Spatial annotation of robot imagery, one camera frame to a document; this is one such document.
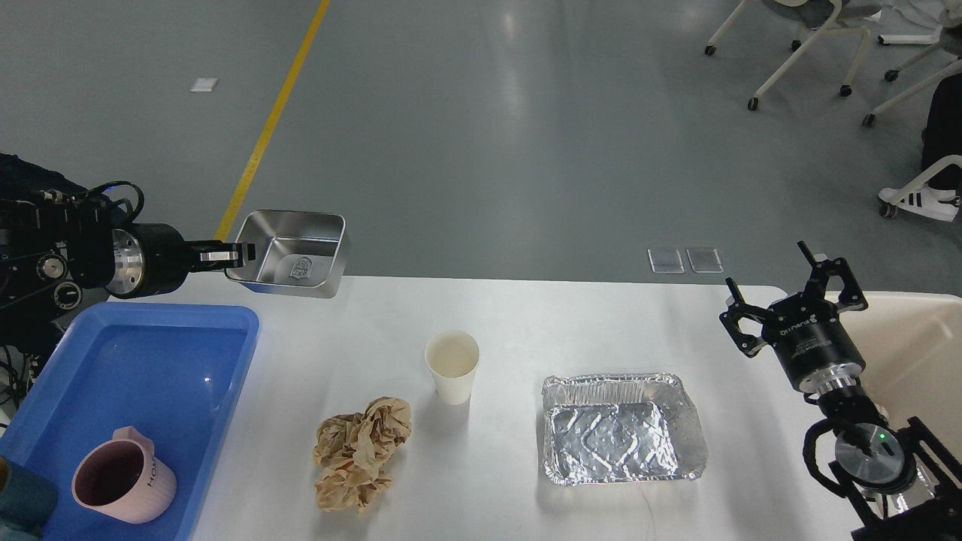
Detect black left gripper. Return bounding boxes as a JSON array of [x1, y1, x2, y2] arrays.
[[105, 223, 256, 298]]

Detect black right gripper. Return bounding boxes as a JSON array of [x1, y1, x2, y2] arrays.
[[720, 241, 870, 397]]

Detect stainless steel square tray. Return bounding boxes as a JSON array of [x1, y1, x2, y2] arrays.
[[224, 210, 349, 299]]

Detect aluminium foil tray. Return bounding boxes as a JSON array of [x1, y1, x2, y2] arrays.
[[540, 373, 709, 487]]

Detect pink plastic mug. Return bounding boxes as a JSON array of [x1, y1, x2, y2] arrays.
[[70, 427, 177, 524]]

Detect white paper cup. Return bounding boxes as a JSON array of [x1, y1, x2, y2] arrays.
[[424, 330, 480, 407]]

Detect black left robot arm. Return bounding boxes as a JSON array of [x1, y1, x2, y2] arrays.
[[1, 182, 256, 357]]

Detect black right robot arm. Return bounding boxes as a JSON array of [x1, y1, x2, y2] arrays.
[[719, 242, 961, 540]]

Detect cream plastic bin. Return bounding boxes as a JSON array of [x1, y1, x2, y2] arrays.
[[839, 292, 961, 458]]

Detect clear floor plate right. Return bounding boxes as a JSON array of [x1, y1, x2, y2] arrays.
[[685, 247, 725, 274]]

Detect clear floor plate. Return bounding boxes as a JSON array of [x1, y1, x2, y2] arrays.
[[647, 249, 686, 274], [685, 247, 725, 274]]

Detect blue plastic tray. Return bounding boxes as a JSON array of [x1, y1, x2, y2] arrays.
[[2, 302, 260, 540]]

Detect clear floor plate left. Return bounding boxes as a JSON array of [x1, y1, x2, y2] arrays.
[[647, 249, 686, 274]]

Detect white sneaker with stripes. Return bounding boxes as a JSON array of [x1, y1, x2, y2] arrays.
[[896, 186, 959, 222]]

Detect person in beige sweater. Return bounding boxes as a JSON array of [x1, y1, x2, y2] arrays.
[[1, 152, 87, 200]]

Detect crumpled brown paper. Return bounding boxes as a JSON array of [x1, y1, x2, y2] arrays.
[[312, 397, 412, 513]]

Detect teal cup in tray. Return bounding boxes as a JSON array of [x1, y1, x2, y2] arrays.
[[1, 458, 59, 540]]

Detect white office chair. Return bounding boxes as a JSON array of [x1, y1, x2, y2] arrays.
[[746, 1, 882, 112], [861, 23, 962, 127]]

